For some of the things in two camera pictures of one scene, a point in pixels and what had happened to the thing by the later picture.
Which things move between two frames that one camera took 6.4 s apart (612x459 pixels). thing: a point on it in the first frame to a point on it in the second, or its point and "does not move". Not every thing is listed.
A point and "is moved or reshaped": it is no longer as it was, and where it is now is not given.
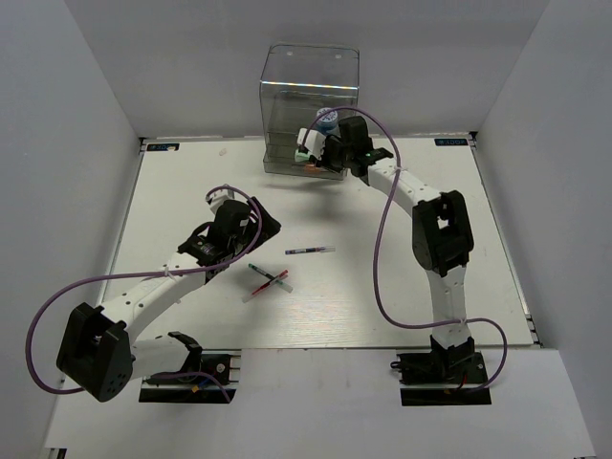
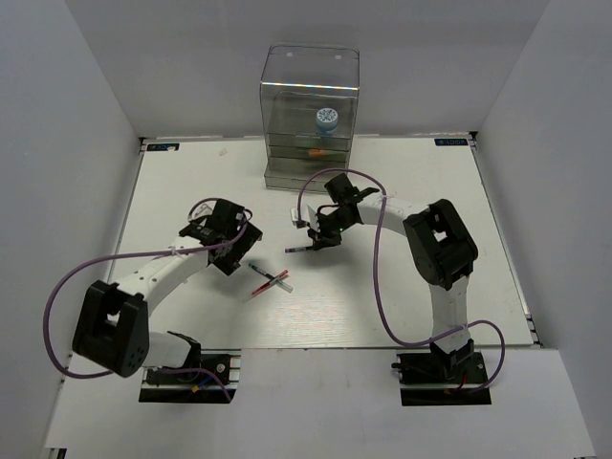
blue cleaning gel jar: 326,121 does not move
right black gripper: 324,163 to 322,238
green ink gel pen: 284,285 does not move
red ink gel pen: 274,280 does not move
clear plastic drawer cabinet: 299,83 does not move
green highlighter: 301,156 is moved or reshaped
